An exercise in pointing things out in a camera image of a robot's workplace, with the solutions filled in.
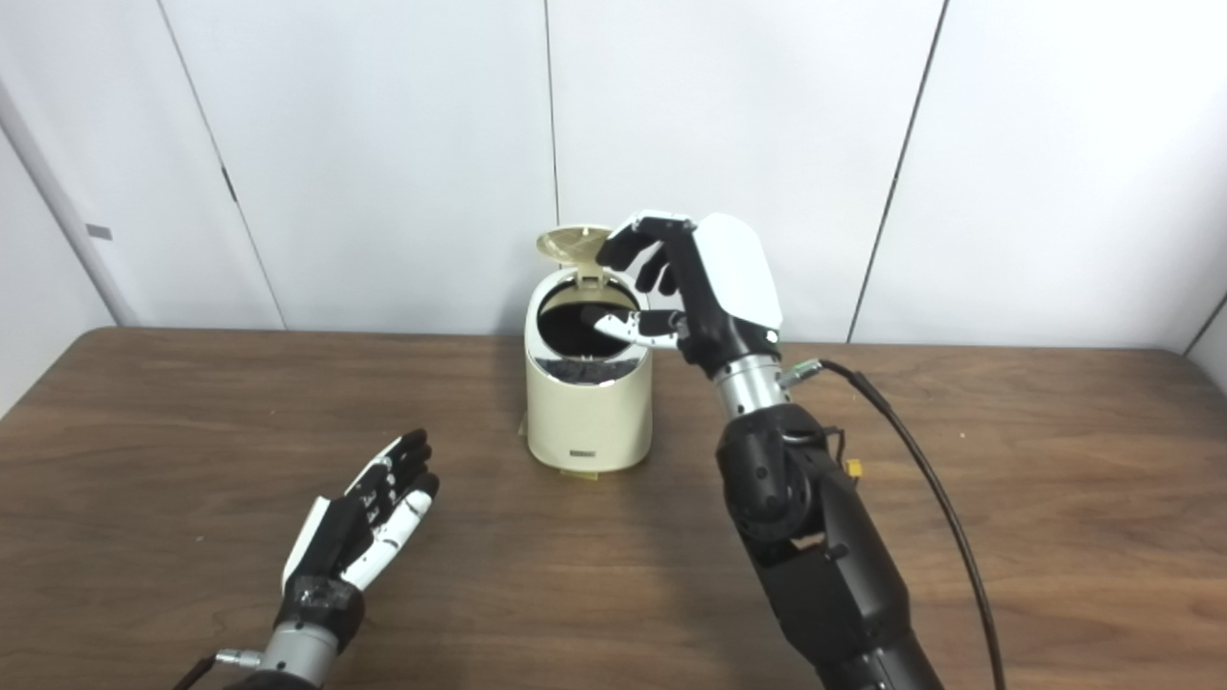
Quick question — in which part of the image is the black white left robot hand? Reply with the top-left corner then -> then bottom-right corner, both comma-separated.
280,428 -> 441,653

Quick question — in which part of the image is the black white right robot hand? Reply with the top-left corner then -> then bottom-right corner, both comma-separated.
582,211 -> 784,380

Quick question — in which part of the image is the round cream bin lid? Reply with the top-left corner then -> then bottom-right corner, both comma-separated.
535,225 -> 614,288

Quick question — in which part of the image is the cream-colored desktop bin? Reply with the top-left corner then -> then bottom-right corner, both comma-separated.
524,268 -> 655,473

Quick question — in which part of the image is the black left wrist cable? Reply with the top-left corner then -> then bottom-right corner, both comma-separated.
173,649 -> 265,690

